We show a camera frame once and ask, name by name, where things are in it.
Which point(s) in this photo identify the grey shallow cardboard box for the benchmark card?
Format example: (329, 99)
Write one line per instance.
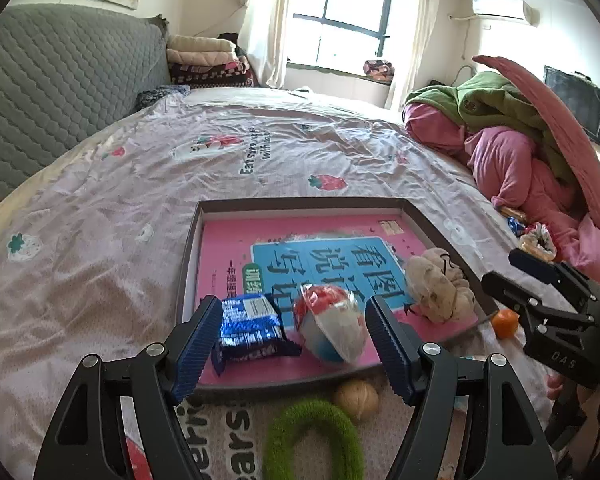
(190, 270)

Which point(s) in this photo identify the white curtain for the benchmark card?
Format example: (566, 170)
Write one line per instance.
(270, 25)
(420, 35)

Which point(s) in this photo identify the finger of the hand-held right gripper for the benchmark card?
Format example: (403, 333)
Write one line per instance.
(535, 262)
(510, 290)

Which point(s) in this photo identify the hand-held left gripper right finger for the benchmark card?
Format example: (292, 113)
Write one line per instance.
(387, 350)

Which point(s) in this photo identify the cream spotted cloth scrunchie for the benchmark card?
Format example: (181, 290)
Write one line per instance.
(437, 290)

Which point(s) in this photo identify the pink and blue book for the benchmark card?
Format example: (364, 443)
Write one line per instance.
(230, 245)

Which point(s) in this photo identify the white air conditioner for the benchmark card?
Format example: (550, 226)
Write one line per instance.
(502, 10)

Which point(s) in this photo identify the red white toy egg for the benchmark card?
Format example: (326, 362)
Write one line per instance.
(330, 325)

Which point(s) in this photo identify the clear bag of biscuits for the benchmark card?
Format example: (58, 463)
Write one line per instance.
(540, 242)

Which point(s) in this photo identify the pink folded blanket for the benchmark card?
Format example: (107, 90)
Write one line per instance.
(205, 58)

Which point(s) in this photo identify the pink quilt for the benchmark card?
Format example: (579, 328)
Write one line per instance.
(510, 160)

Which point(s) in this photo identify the grey quilted headboard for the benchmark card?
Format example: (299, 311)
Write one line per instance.
(55, 85)

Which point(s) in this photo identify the person's right hand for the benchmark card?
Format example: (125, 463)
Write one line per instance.
(555, 387)

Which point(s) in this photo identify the blue orange snack packet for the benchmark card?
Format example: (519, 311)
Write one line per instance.
(512, 220)

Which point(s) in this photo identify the dark patterned pillow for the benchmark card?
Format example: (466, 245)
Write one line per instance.
(162, 96)

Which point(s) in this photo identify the patterned cloth bundle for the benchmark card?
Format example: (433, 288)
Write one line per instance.
(378, 70)

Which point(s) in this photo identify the orange tangerine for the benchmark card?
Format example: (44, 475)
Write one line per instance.
(505, 324)

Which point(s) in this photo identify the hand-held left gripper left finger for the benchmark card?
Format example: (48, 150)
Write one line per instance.
(200, 345)

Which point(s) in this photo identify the black television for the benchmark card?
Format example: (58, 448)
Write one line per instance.
(575, 100)

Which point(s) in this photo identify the window with dark frame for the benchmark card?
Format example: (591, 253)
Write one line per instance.
(350, 0)

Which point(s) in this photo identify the cream folded blanket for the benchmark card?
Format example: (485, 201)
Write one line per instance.
(200, 43)

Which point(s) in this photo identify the dark checkered folded blanket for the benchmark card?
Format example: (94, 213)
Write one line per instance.
(210, 76)

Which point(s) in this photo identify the green blanket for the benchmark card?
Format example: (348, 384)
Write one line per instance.
(490, 100)

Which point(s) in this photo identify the tan walnut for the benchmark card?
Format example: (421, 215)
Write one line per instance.
(357, 399)

